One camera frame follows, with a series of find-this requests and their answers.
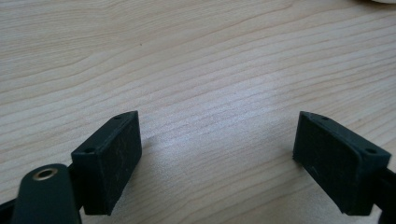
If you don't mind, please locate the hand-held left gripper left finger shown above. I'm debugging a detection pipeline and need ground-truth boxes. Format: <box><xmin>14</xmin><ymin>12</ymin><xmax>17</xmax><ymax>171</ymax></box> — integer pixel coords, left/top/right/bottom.
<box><xmin>70</xmin><ymin>110</ymin><xmax>143</xmax><ymax>217</ymax></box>

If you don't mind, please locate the white plastic bin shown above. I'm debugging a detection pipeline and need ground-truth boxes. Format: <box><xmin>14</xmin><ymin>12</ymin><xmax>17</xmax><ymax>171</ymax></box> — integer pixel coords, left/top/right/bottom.
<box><xmin>354</xmin><ymin>0</ymin><xmax>396</xmax><ymax>5</ymax></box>

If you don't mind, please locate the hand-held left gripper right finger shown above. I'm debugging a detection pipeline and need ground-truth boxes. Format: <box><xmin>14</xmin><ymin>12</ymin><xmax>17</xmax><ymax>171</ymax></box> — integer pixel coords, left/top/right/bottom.
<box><xmin>292</xmin><ymin>110</ymin><xmax>392</xmax><ymax>217</ymax></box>

